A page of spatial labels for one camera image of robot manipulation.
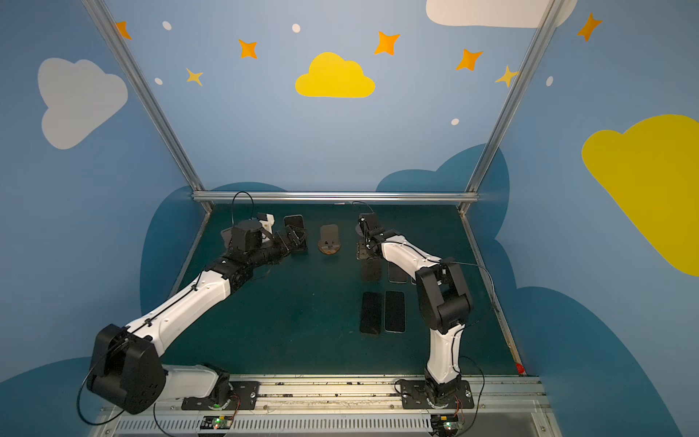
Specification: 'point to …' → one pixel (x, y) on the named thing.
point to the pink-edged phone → (294, 220)
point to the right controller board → (444, 423)
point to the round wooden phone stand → (329, 249)
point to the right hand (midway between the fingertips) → (372, 247)
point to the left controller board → (217, 421)
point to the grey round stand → (227, 235)
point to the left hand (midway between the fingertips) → (305, 238)
